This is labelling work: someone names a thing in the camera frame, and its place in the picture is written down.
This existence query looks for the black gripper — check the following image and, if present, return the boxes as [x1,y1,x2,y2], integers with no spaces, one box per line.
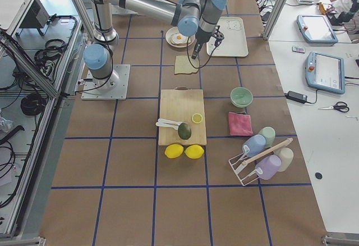
[191,26,224,59]

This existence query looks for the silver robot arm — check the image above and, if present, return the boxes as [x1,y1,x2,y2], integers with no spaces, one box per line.
[91,0,228,59]

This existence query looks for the cream round plate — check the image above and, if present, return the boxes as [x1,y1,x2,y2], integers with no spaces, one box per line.
[165,27,195,48]

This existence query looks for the fried egg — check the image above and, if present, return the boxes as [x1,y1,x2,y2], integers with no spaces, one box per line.
[171,33,188,44]

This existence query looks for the cream bear tray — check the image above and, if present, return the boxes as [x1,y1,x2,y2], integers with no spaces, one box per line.
[212,17,248,57]

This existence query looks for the wooden cutting board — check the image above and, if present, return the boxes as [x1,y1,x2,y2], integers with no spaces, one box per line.
[158,89,207,145]

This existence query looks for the green bowl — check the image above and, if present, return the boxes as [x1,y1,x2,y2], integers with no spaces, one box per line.
[230,87,253,108]

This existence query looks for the lemon slice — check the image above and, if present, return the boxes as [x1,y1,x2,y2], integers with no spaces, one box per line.
[191,113,203,124]

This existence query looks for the green avocado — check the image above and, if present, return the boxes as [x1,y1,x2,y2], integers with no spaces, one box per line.
[177,122,192,140]

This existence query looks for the white plastic spoon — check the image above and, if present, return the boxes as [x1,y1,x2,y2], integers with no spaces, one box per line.
[155,121,179,130]

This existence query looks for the pink cloth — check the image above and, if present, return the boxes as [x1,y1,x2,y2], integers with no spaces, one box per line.
[228,112,253,136]

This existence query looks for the whole lemon right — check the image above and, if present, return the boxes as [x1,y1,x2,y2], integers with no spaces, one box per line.
[185,144,204,159]

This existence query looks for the whole lemon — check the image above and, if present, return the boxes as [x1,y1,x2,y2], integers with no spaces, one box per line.
[164,144,184,159]
[185,144,204,159]

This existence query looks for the whole lemon left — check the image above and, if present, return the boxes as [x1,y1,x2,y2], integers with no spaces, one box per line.
[164,144,184,159]

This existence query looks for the blue mug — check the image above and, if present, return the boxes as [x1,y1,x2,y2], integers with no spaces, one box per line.
[242,134,266,157]

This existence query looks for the green mug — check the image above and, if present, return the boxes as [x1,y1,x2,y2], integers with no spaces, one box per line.
[258,126,276,148]

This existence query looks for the black power adapter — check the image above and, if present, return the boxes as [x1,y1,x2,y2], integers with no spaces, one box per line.
[284,90,307,104]

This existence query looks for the far teach pendant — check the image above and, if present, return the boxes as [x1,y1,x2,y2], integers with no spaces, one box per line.
[296,15,338,45]

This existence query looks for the teach pendant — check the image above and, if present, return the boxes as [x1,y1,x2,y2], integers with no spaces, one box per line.
[296,15,338,45]
[305,52,345,94]

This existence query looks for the near teach pendant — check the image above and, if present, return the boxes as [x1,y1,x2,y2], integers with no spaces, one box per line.
[305,52,345,94]

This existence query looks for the cream mug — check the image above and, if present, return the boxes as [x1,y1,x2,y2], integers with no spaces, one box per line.
[274,147,294,172]

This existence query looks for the purple mug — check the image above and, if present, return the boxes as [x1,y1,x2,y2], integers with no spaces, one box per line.
[255,154,282,180]

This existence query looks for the black scissors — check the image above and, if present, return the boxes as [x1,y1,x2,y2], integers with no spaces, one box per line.
[318,101,350,113]

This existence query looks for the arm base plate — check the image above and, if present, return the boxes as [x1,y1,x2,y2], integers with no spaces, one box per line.
[81,64,130,101]
[105,0,138,16]

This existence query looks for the aluminium frame post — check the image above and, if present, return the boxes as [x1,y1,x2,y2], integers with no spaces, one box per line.
[263,0,287,40]

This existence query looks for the white wire cup rack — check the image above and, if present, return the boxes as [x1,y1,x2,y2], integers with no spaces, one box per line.
[228,138,293,186]

